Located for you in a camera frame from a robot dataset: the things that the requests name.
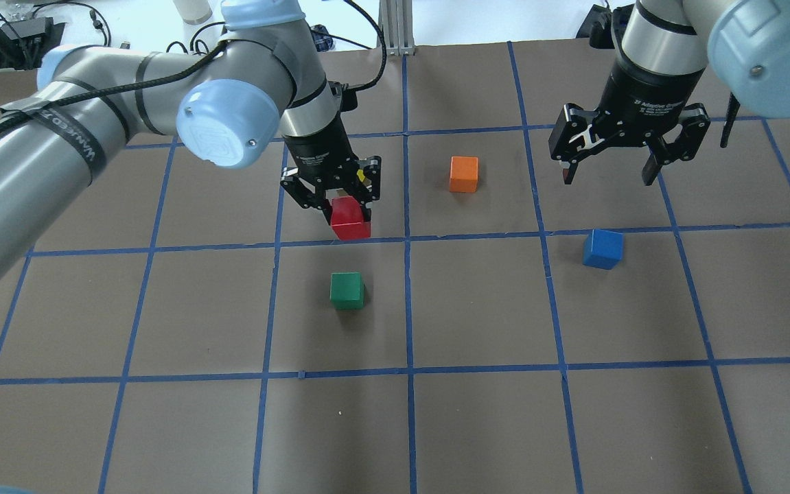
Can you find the green wooden block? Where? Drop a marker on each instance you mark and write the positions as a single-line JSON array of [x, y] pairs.
[[347, 290]]

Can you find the black power adapter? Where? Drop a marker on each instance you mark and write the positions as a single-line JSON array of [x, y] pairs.
[[31, 39]]

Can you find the red wooden block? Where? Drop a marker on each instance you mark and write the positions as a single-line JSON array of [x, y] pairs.
[[347, 219]]

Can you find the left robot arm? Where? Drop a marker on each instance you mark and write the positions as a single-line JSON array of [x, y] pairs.
[[262, 80]]

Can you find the blue wooden block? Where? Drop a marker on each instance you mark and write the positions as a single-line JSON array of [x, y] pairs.
[[603, 249]]

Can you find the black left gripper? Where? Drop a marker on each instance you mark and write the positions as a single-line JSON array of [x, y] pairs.
[[317, 149]]

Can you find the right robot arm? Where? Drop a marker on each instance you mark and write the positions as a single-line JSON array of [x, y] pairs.
[[662, 50]]

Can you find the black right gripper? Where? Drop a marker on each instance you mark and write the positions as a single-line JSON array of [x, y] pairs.
[[644, 94]]

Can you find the orange wooden block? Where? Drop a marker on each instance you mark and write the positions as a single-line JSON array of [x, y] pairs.
[[464, 174]]

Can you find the aluminium frame post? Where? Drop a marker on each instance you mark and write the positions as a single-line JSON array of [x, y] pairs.
[[396, 21]]

